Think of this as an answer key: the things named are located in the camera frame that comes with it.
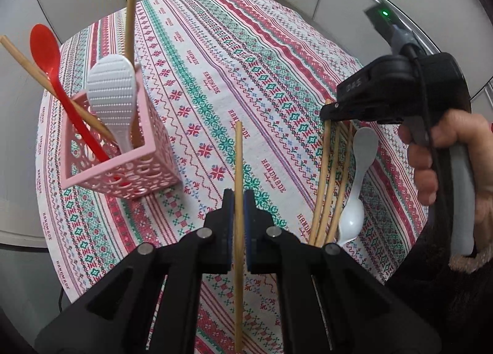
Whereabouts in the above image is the white plastic soup spoon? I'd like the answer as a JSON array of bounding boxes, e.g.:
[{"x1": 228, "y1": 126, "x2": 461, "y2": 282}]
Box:
[{"x1": 337, "y1": 127, "x2": 378, "y2": 247}]

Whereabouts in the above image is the white ridged rice paddle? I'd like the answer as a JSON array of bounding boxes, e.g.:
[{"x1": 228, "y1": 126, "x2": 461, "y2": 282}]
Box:
[{"x1": 86, "y1": 55, "x2": 137, "y2": 154}]

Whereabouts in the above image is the wooden chopstick top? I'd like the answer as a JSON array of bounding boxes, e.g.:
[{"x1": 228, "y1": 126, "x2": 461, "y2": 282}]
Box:
[{"x1": 1, "y1": 35, "x2": 115, "y2": 142}]

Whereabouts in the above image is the red plastic spoon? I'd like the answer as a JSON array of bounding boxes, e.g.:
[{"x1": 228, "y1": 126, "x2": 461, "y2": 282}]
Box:
[{"x1": 29, "y1": 23, "x2": 109, "y2": 162}]

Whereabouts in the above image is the person right hand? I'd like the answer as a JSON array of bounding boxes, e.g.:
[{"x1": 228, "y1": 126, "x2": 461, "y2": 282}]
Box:
[{"x1": 399, "y1": 109, "x2": 493, "y2": 250}]

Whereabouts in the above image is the pink perforated utensil holder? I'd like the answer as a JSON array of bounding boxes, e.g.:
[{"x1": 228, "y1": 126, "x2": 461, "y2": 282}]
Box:
[{"x1": 59, "y1": 62, "x2": 183, "y2": 201}]

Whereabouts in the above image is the patterned striped tablecloth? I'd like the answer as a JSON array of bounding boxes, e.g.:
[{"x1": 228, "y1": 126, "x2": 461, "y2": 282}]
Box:
[{"x1": 35, "y1": 0, "x2": 428, "y2": 353}]

